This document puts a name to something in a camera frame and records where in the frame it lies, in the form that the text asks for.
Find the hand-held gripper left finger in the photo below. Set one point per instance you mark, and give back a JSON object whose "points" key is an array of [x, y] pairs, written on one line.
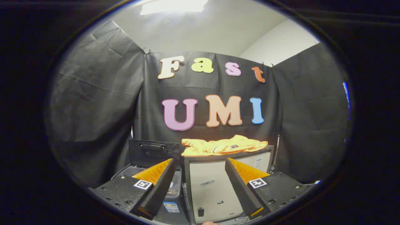
{"points": [[162, 181]]}

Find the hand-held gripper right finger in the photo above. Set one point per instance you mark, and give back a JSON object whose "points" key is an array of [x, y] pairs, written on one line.
{"points": [[239, 187]]}

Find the grey washing machine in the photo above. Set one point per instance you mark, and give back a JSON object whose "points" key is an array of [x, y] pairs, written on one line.
{"points": [[178, 192]]}

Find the orange shirt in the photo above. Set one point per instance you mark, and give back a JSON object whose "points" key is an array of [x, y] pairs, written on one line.
{"points": [[218, 147]]}

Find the black backdrop cloth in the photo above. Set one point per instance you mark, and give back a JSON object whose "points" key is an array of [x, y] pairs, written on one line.
{"points": [[103, 109]]}

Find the small metal clip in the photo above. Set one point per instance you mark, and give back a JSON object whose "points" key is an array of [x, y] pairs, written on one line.
{"points": [[146, 51], [267, 64]]}

